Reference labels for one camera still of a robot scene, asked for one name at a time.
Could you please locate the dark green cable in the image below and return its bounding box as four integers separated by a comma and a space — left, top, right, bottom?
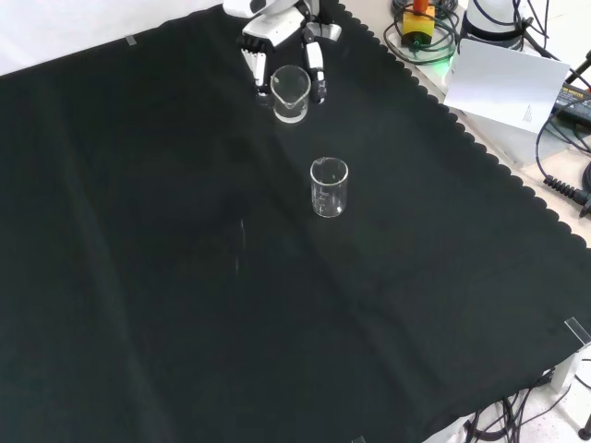
383, 6, 464, 65

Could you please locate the clear tape strip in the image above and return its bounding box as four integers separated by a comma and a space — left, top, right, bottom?
563, 317, 591, 347

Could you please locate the black coiled cable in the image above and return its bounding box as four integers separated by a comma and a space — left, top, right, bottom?
534, 104, 591, 219

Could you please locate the tall clear glass beaker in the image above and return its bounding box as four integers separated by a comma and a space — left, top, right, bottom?
309, 156, 350, 220

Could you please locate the black bench cloth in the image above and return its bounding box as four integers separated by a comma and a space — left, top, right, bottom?
0, 0, 591, 443

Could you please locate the wide clear glass beaker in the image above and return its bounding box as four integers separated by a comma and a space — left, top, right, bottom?
270, 65, 311, 126

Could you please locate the yellow stop button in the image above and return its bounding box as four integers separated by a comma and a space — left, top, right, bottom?
400, 0, 437, 49

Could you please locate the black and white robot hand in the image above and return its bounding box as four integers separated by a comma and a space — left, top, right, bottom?
223, 0, 344, 108

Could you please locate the black floor cable bundle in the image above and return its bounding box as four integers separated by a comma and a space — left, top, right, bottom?
461, 368, 591, 443

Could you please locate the pale board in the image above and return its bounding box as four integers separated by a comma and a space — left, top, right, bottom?
442, 38, 572, 136

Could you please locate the black power adapter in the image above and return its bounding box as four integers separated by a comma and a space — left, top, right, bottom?
552, 84, 591, 119

